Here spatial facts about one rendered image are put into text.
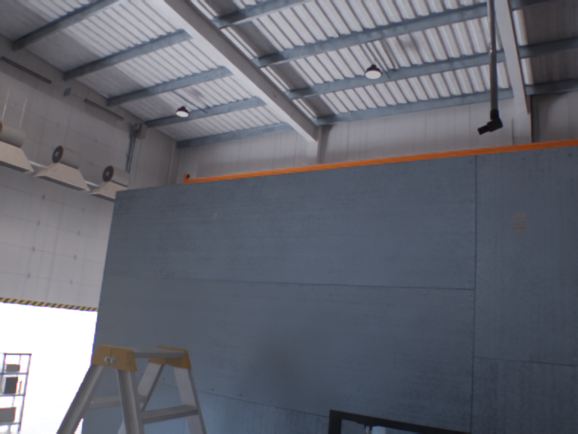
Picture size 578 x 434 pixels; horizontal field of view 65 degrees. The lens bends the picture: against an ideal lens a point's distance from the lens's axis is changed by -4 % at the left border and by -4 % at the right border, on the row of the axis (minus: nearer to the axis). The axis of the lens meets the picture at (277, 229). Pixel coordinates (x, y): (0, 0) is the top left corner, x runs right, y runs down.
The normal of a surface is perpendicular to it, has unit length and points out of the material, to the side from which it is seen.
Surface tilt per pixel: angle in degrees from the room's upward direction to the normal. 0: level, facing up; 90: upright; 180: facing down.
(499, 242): 90
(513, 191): 90
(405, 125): 90
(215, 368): 90
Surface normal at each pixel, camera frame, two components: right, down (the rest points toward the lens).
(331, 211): -0.52, -0.22
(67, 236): 0.85, -0.03
